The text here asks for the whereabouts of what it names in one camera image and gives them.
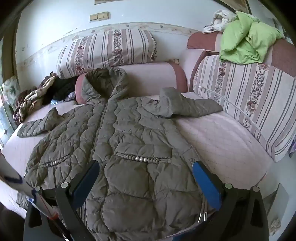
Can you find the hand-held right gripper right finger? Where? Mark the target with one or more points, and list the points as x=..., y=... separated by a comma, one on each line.
x=204, y=183

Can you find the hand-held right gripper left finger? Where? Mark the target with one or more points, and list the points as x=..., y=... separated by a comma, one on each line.
x=86, y=182

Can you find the olive quilted jacket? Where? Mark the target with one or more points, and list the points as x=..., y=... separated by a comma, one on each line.
x=129, y=129

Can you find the pile of dark clothes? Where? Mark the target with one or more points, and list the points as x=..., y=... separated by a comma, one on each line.
x=30, y=102

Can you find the pink corner sofa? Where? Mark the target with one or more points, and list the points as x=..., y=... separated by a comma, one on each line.
x=219, y=143

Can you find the floral pillow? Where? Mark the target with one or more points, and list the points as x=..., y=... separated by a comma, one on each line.
x=10, y=89

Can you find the striped floral cushion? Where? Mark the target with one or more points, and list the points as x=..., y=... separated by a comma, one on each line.
x=254, y=104
x=106, y=51

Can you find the dark clothing pile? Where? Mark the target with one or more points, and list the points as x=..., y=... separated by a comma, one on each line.
x=63, y=89

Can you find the green cloth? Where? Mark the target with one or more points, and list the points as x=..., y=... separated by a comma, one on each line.
x=247, y=39

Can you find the white patterned cloth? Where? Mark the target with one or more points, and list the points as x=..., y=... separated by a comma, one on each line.
x=219, y=21

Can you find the wall switch panel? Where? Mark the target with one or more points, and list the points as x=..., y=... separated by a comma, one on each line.
x=99, y=16

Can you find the dark picture frame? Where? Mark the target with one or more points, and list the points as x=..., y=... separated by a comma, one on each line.
x=242, y=5

